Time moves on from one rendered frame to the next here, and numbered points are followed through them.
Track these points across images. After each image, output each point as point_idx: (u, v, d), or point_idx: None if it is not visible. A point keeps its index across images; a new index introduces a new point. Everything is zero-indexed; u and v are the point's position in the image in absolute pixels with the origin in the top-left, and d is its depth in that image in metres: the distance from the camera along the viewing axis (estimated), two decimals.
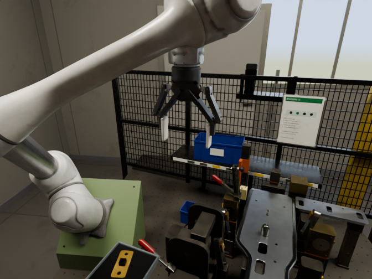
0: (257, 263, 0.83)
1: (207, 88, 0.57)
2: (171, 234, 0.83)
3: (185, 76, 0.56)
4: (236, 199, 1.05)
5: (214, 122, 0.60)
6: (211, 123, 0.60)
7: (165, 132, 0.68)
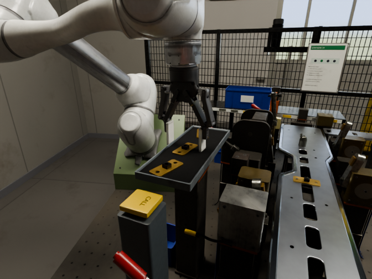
0: (300, 160, 0.97)
1: (204, 92, 0.57)
2: None
3: (181, 76, 0.56)
4: (274, 123, 1.20)
5: (206, 125, 0.61)
6: (202, 127, 0.60)
7: (171, 135, 0.69)
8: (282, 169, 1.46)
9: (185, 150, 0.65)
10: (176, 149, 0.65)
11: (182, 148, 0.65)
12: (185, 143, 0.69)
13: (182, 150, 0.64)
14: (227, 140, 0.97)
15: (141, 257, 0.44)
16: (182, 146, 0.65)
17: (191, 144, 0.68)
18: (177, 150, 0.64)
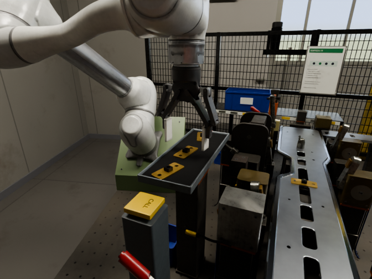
0: (298, 162, 0.99)
1: (205, 90, 0.57)
2: None
3: (183, 76, 0.56)
4: (273, 125, 1.22)
5: (210, 124, 0.60)
6: (206, 126, 0.59)
7: (169, 133, 0.69)
8: (280, 170, 1.48)
9: (185, 153, 0.67)
10: (177, 152, 0.67)
11: (183, 151, 0.67)
12: (186, 146, 0.71)
13: (182, 154, 0.66)
14: (227, 143, 0.99)
15: (144, 257, 0.47)
16: (183, 150, 0.67)
17: (192, 147, 0.71)
18: (179, 154, 0.66)
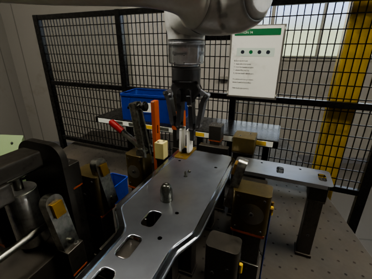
0: (131, 241, 0.49)
1: (206, 97, 0.58)
2: None
3: (185, 76, 0.56)
4: (140, 153, 0.71)
5: (194, 127, 0.63)
6: (190, 129, 0.63)
7: (183, 142, 0.67)
8: None
9: (186, 153, 0.67)
10: (177, 153, 0.67)
11: (183, 151, 0.67)
12: None
13: (183, 154, 0.66)
14: None
15: None
16: (183, 150, 0.67)
17: None
18: (179, 154, 0.66)
